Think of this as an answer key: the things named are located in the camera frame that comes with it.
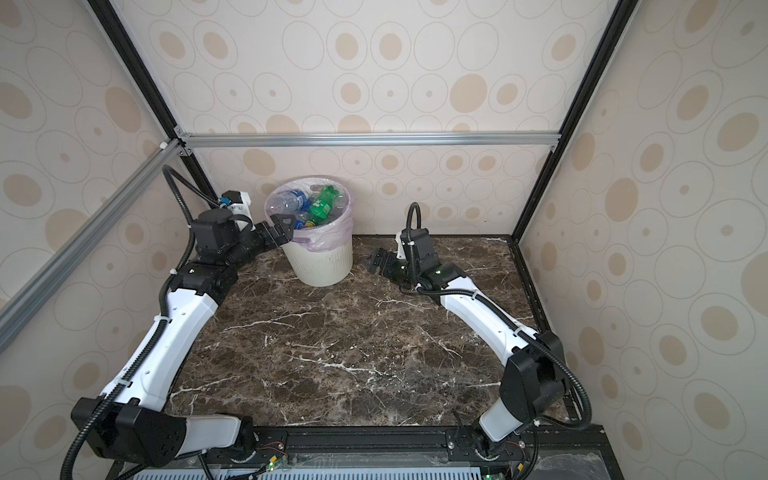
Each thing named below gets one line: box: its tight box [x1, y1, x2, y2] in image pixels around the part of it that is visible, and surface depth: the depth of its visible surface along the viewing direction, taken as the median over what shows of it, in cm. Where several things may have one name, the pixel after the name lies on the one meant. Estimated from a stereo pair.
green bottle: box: [305, 185, 339, 227], surface depth 94 cm
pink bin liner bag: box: [265, 176, 353, 252], surface depth 88 cm
